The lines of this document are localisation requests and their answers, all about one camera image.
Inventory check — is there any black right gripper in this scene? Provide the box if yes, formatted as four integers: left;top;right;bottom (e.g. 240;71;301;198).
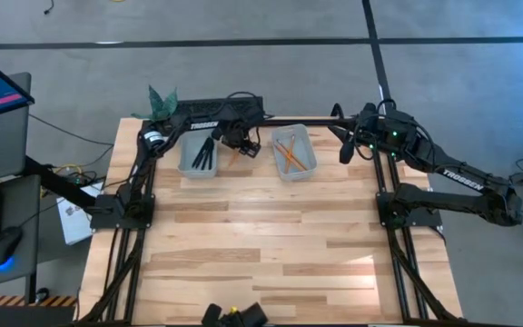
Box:
328;103;383;164

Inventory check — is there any light grey plastic bin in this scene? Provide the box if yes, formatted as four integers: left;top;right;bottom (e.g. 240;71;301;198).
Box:
270;123;319;183
177;130;221;180

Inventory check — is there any green snake plant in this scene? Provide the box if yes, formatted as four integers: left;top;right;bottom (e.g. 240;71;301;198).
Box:
130;84;180;123

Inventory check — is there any black device with yellow dot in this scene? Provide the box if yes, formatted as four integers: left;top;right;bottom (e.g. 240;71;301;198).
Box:
201;302;270;327

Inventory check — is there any white paper booklet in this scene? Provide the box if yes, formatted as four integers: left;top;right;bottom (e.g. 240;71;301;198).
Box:
55;181;104;247

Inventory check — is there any grey desk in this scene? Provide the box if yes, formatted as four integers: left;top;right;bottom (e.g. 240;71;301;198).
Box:
0;174;41;292

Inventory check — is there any black computer mouse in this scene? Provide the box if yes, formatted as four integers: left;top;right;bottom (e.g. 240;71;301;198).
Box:
0;225;24;269

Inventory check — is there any yellow black hazard tape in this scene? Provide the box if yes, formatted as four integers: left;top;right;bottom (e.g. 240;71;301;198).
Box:
0;293;79;308

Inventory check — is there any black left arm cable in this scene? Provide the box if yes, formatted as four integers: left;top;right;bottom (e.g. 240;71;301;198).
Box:
213;90;267;137

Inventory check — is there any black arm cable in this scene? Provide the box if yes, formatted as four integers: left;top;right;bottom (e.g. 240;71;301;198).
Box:
213;90;267;137
376;97;398;117

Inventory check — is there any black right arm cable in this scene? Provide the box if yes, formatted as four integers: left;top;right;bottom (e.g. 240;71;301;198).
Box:
376;97;398;117

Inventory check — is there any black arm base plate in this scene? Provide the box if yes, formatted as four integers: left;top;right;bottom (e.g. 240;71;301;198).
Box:
89;193;156;231
376;190;445;228

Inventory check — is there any black aluminium table frame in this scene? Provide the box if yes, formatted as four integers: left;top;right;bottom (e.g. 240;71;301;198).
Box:
79;115;465;327

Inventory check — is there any yellow cable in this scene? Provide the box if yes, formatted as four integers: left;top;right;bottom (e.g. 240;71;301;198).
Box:
54;163;84;177

